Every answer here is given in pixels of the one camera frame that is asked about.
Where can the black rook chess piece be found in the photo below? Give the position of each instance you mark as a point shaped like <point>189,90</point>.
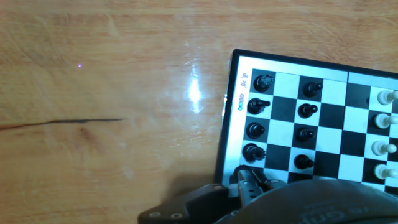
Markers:
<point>263,82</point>

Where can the white pawn chess piece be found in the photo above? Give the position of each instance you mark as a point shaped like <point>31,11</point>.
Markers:
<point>383,120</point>
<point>385,97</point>
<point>381,148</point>
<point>383,171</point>

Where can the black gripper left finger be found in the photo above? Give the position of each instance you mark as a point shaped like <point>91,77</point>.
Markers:
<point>192,208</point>

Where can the black knight chess piece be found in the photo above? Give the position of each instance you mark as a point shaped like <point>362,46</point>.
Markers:
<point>257,105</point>

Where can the black pawn chess piece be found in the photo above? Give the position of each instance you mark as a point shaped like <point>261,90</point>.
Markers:
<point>306,110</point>
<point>302,161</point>
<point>304,134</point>
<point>311,89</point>

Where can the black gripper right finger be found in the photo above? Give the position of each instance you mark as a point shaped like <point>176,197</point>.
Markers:
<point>248,186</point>

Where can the orange wooden work board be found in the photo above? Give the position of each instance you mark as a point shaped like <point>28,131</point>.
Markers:
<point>93,93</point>

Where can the black framed magnetic chessboard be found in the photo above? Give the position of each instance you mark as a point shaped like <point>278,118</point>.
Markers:
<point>332,115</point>

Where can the black bishop chess piece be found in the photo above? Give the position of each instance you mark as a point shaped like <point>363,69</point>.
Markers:
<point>255,130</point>

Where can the black queen chess piece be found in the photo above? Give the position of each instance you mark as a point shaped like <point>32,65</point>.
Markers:
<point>253,152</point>

